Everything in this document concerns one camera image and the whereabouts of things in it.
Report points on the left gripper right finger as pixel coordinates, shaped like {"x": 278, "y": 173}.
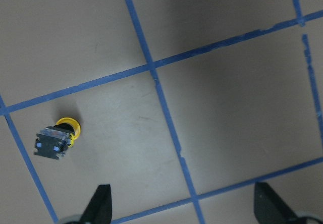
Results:
{"x": 270, "y": 208}

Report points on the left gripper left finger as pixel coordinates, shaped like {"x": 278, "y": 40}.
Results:
{"x": 99, "y": 209}

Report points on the yellow push button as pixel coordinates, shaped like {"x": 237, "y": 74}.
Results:
{"x": 54, "y": 141}

